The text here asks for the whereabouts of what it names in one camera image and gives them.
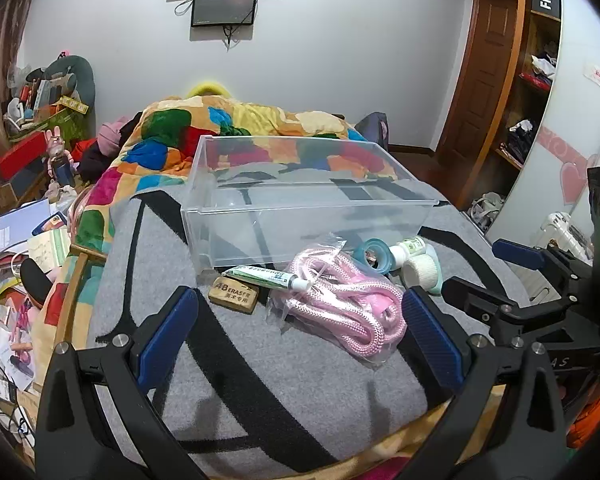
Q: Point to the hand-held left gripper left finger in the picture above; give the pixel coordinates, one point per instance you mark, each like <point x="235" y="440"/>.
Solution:
<point x="167" y="331"/>

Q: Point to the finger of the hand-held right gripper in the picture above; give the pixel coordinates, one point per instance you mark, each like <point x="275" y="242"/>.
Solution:
<point x="472" y="296"/>
<point x="517" y="254"/>

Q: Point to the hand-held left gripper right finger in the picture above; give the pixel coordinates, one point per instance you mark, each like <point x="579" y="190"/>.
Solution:
<point x="430" y="340"/>

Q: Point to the white bandage roll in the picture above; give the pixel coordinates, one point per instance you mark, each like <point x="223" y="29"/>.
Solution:
<point x="420" y="270"/>

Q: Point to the teal plastic item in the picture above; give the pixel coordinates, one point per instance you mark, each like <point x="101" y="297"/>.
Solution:
<point x="436" y="286"/>

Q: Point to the white plastic appliance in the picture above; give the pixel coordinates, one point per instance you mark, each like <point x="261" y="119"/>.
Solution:
<point x="560" y="235"/>

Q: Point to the white bag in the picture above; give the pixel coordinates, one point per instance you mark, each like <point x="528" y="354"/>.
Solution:
<point x="486" y="210"/>

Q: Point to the brown eraser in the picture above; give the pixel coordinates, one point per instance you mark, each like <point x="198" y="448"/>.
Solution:
<point x="232" y="294"/>

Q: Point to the small white bottle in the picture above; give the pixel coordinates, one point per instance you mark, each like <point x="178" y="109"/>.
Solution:
<point x="410" y="249"/>

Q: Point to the white green ointment tube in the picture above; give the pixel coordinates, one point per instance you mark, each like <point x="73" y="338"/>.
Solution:
<point x="260" y="276"/>

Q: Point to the grey black patterned blanket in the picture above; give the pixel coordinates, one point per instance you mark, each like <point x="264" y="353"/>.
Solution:
<point x="260" y="390"/>

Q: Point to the blue tape roll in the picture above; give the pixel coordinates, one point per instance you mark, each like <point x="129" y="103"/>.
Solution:
<point x="361" y="250"/>

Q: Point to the clear plastic storage box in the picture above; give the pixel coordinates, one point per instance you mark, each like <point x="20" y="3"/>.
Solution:
<point x="240" y="232"/>

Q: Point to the wooden wardrobe shelf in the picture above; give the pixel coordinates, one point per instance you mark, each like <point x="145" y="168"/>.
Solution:
<point x="522" y="125"/>

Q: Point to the orange cloth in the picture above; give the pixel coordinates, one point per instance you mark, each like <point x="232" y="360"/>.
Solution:
<point x="597" y="415"/>

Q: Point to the white heart print sliding door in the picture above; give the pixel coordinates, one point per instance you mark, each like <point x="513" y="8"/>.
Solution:
<point x="575" y="125"/>

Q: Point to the pile of papers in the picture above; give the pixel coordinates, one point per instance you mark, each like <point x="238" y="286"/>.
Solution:
<point x="25" y="240"/>

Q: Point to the brown wooden door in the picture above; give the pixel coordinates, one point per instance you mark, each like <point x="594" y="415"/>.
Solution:
<point x="480" y="85"/>

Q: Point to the pile of dark clothes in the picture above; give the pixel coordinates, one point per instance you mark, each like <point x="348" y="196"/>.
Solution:
<point x="95" y="160"/>

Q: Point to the purple bag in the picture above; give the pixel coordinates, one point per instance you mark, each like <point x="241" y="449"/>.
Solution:
<point x="375" y="127"/>

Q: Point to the colourful patchwork blanket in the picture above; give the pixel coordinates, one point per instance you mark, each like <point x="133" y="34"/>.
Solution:
<point x="155" y="130"/>

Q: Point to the pink knitted hat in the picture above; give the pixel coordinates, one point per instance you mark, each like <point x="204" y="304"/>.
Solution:
<point x="110" y="136"/>

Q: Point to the pink rabbit toy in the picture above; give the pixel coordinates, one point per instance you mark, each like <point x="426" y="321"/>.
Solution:
<point x="57" y="152"/>

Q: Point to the red box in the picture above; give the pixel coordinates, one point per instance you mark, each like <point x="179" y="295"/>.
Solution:
<point x="17" y="157"/>

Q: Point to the green box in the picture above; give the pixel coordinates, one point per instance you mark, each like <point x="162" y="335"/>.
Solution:
<point x="55" y="122"/>

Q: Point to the yellow plush pillow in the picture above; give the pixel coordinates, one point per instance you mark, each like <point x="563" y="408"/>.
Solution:
<point x="207" y="89"/>

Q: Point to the grey green neck pillow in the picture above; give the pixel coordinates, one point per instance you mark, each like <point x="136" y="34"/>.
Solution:
<point x="82" y="75"/>

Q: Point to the brown curtain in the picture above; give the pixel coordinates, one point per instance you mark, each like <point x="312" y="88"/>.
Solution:
<point x="0" y="110"/>

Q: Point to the wooden bed frame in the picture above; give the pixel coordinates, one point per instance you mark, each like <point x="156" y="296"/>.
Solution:
<point x="75" y="285"/>

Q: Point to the small wall monitor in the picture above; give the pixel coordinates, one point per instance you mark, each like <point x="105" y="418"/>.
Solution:
<point x="224" y="6"/>

